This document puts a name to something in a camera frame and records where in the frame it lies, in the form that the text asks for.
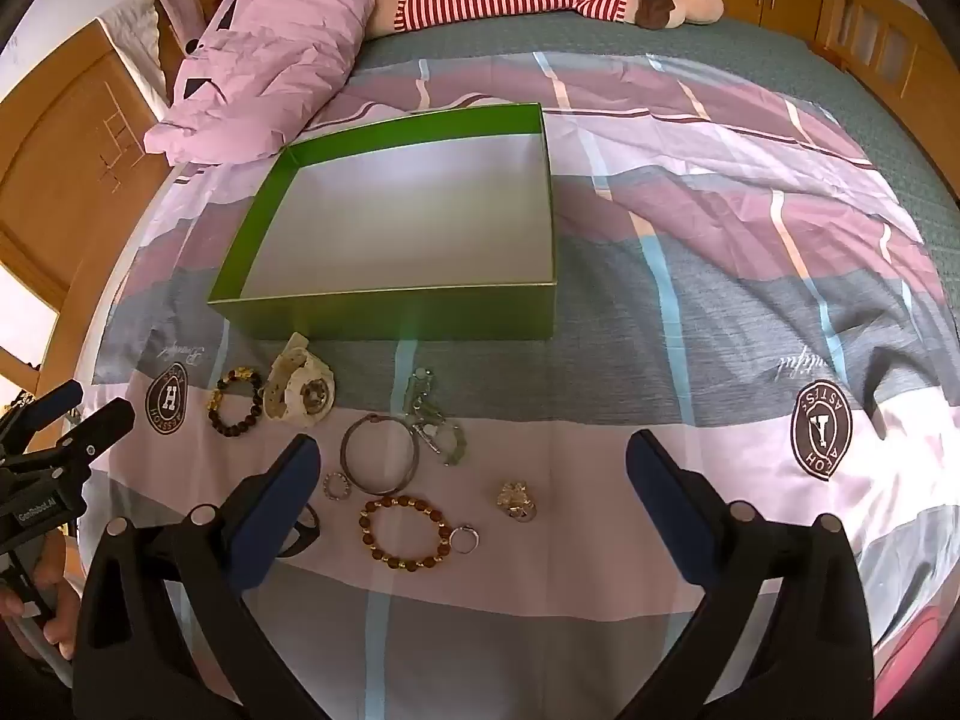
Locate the brown bead bracelet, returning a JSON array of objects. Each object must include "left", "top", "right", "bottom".
[{"left": 357, "top": 493, "right": 452, "bottom": 572}]

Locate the wooden headboard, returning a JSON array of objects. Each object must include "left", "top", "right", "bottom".
[{"left": 0, "top": 15, "right": 188, "bottom": 316}]

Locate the black wristwatch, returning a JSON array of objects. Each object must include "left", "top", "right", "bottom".
[{"left": 296, "top": 499, "right": 323, "bottom": 560}]

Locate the person's left hand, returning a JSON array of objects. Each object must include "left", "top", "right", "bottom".
[{"left": 0, "top": 532, "right": 83, "bottom": 659}]

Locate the printed plaid duvet cover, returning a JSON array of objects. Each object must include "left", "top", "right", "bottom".
[{"left": 90, "top": 52, "right": 960, "bottom": 720}]

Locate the pink cloth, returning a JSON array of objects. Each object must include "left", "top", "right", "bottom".
[{"left": 877, "top": 600, "right": 953, "bottom": 691}]

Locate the white wristwatch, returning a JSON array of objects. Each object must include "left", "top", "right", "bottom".
[{"left": 262, "top": 332, "right": 338, "bottom": 421}]

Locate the dark bead bracelet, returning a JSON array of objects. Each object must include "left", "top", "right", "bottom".
[{"left": 207, "top": 366, "right": 267, "bottom": 440}]

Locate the pink quilt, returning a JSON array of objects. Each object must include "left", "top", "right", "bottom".
[{"left": 142, "top": 0, "right": 376, "bottom": 166}]

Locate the green cardboard box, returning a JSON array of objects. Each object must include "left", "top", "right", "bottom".
[{"left": 207, "top": 103, "right": 560, "bottom": 344}]

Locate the pale towel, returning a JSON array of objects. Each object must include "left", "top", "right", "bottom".
[{"left": 97, "top": 0, "right": 197, "bottom": 121}]

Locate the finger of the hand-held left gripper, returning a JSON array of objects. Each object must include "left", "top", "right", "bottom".
[
  {"left": 45, "top": 399, "right": 137, "bottom": 467},
  {"left": 0, "top": 380, "right": 85, "bottom": 440}
]

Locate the grey-green bed sheet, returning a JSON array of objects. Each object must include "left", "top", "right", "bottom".
[{"left": 352, "top": 11, "right": 960, "bottom": 241}]

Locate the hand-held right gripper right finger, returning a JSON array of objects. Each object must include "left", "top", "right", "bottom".
[{"left": 626, "top": 430, "right": 878, "bottom": 720}]

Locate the wooden footboard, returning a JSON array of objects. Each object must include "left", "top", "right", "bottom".
[{"left": 817, "top": 0, "right": 960, "bottom": 203}]

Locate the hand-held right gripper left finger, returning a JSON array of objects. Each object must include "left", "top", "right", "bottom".
[{"left": 71, "top": 433, "right": 323, "bottom": 720}]

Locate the silver bangle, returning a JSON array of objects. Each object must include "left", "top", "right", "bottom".
[{"left": 341, "top": 412, "right": 421, "bottom": 497}]

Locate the gold ring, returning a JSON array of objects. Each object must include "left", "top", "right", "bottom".
[{"left": 493, "top": 480, "right": 538, "bottom": 523}]

